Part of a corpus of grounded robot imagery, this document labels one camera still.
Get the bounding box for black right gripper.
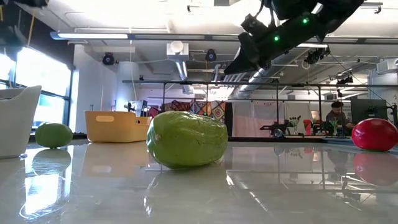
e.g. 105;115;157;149
224;32;262;75

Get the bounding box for red tomato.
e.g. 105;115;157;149
351;118;398;152

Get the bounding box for green lime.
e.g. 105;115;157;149
34;122;74;149

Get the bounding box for black pipe rack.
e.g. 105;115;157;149
121;80;398;138

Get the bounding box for colourful patterned cloth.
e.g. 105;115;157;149
149;99;226;124

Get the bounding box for pale curtain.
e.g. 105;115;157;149
233;101;312;138

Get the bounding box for white ceiling box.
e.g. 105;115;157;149
166;40;190;62

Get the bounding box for black ceiling spotlight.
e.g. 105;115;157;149
303;46;331;65

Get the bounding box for person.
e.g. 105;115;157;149
325;101;355;136

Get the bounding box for black monitor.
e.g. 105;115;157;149
350;98;389;124

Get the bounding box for yellow plastic basket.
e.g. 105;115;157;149
84;111;152;144

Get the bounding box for white ceiling unit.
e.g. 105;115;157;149
376;58;398;75

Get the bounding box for long ceiling light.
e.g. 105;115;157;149
49;30;170;40

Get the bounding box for silver ceiling duct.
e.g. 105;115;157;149
223;42;299;98

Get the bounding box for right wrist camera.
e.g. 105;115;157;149
241;13;272;40

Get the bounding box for black table frame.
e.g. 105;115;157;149
29;133;326;143

